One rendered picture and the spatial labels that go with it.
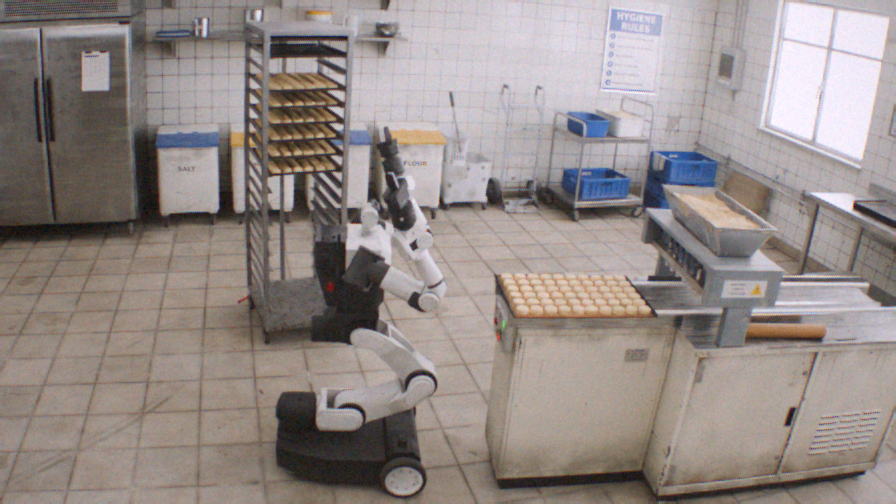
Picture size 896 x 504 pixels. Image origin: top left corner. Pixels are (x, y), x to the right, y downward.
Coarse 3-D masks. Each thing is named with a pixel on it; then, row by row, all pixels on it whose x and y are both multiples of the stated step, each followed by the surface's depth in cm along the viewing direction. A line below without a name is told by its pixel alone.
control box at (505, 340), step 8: (504, 304) 301; (496, 312) 305; (504, 312) 294; (504, 320) 289; (496, 328) 303; (504, 328) 289; (512, 328) 287; (504, 336) 289; (504, 344) 290; (504, 352) 291
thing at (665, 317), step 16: (512, 320) 281; (528, 320) 282; (544, 320) 283; (560, 320) 284; (576, 320) 285; (592, 320) 286; (608, 320) 287; (624, 320) 288; (640, 320) 289; (656, 320) 290; (672, 320) 291
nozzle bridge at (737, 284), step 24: (648, 216) 324; (672, 216) 319; (648, 240) 328; (696, 240) 291; (672, 264) 306; (720, 264) 267; (744, 264) 269; (768, 264) 271; (696, 288) 282; (720, 288) 265; (744, 288) 266; (768, 288) 268; (744, 312) 271; (720, 336) 274; (744, 336) 275
